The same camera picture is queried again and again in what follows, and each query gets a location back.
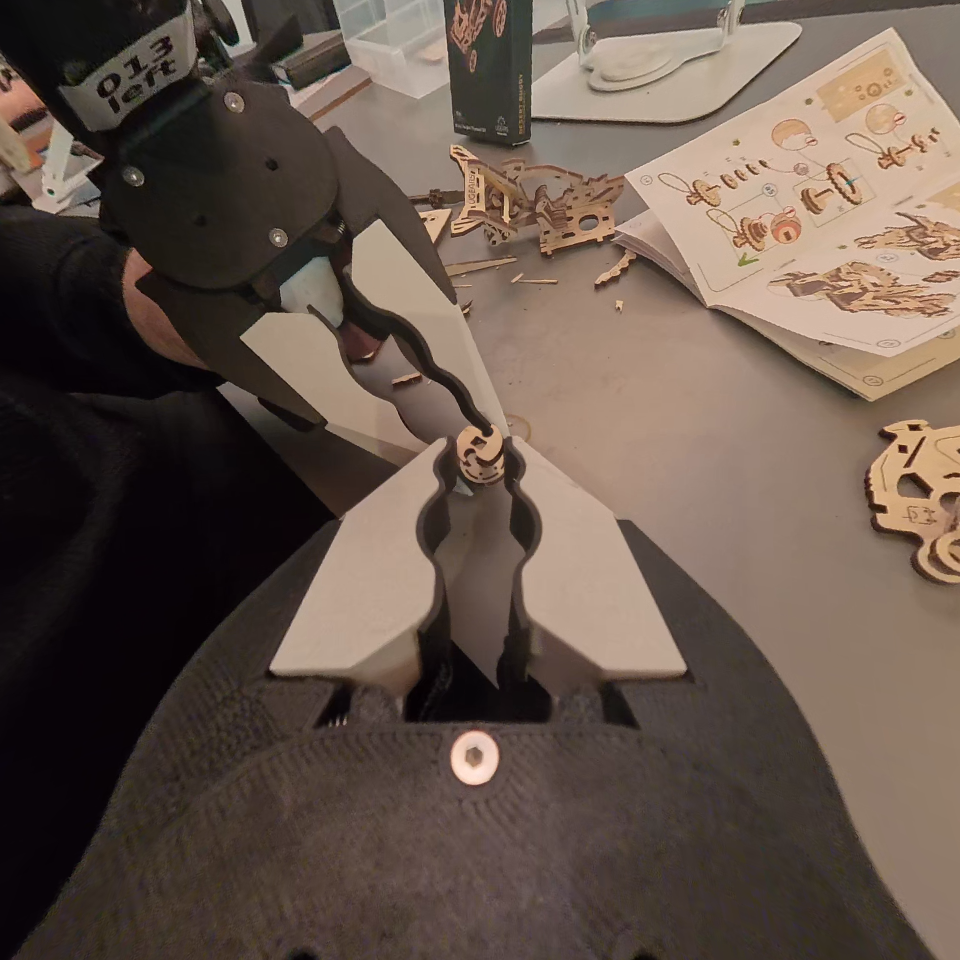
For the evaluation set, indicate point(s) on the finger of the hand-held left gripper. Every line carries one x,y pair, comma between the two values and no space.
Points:
435,315
307,367

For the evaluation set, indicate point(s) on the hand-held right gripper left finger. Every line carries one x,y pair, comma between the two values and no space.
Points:
360,600

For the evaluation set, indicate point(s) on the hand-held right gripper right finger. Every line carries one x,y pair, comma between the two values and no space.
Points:
600,600

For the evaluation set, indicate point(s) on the wooden hub disc part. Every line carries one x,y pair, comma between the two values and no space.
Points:
480,461

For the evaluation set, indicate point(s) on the person's left forearm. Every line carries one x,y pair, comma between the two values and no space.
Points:
67,300

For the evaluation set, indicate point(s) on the partly built wooden model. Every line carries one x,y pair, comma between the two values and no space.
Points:
555,217

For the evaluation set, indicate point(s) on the dark green model box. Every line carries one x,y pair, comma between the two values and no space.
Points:
487,82

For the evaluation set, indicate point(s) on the person's left hand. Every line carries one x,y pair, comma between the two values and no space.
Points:
161,322

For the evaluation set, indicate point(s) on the long wooden wedge piece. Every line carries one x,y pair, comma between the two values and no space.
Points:
480,266

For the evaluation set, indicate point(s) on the curved wooden sliver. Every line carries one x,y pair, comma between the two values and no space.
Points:
407,379

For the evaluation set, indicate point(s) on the triangular wooden plate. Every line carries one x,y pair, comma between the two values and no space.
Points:
436,225

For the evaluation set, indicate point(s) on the thin wooden stick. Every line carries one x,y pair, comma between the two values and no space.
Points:
534,281

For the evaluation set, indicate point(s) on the black pouch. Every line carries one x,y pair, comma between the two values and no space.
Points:
319,73

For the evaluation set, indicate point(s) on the wavy wooden strip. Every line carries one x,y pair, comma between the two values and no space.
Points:
615,270

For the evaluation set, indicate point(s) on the clear plastic container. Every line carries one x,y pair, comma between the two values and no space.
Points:
390,52

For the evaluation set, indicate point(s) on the flat wooden car body panel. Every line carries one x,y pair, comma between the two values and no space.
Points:
900,502

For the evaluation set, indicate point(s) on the white document stand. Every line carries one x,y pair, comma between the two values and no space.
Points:
675,97

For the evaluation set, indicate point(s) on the open instruction booklet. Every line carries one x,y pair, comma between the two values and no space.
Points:
810,247

